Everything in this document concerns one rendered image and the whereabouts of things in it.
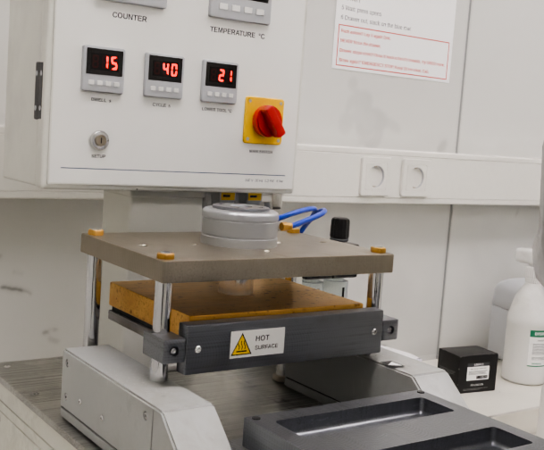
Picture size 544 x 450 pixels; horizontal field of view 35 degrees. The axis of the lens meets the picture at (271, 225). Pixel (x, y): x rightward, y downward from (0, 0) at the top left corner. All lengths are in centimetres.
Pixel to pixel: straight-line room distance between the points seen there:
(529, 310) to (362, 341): 81
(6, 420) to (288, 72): 52
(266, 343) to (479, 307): 113
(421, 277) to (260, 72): 81
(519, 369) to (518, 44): 67
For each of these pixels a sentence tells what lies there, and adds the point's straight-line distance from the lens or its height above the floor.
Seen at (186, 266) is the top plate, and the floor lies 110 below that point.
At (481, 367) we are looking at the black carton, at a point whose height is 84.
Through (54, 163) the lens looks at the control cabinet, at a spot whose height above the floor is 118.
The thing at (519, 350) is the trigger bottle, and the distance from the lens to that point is 168.
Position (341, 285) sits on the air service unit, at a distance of 115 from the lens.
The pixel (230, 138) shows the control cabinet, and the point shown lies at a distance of 103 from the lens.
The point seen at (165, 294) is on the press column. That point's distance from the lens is 77.
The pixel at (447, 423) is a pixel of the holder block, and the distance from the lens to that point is 76.
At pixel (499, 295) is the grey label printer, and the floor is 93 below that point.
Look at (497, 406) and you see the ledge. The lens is 154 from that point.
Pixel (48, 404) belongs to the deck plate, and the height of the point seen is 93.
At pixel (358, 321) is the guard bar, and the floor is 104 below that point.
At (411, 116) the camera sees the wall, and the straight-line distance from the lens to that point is 169.
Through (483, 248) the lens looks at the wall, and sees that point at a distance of 188.
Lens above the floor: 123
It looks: 6 degrees down
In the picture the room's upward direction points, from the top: 4 degrees clockwise
